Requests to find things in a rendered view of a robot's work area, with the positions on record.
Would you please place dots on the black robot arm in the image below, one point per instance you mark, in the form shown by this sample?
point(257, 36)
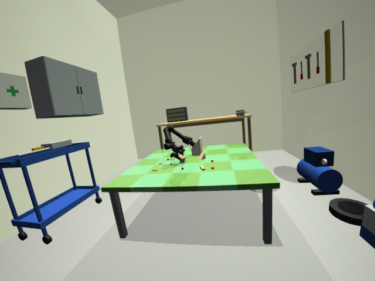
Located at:
point(168, 144)

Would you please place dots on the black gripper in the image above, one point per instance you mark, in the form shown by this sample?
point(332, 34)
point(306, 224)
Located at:
point(175, 153)

